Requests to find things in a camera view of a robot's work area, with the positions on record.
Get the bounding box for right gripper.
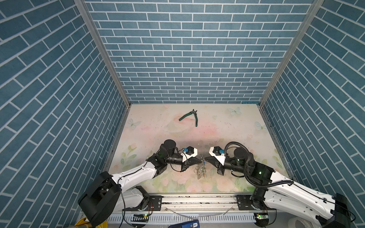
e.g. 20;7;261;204
204;154;249;176

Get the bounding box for metal key organizer ring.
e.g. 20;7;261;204
193;155;208;180

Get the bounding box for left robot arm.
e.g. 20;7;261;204
78;139;202;228

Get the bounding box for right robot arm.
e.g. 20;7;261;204
205;142;356;228

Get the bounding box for blue device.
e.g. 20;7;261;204
168;220;200;228

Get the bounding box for white tape roll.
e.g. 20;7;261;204
288;217;312;228

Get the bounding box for yellow tape roll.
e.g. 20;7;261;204
74;217;108;228

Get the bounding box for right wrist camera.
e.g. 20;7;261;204
209;146;226;164

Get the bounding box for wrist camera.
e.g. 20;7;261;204
180;146;198;163
209;146;226;164

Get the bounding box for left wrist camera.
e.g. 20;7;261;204
180;146;198;163

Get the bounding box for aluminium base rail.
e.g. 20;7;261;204
81;192;317;219

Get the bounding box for green handled pliers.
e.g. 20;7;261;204
179;109;198;127

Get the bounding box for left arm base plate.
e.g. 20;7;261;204
141;195;163;211

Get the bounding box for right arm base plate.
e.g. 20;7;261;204
235;194;256;211

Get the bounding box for white cable duct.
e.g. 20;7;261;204
107;213;256;225

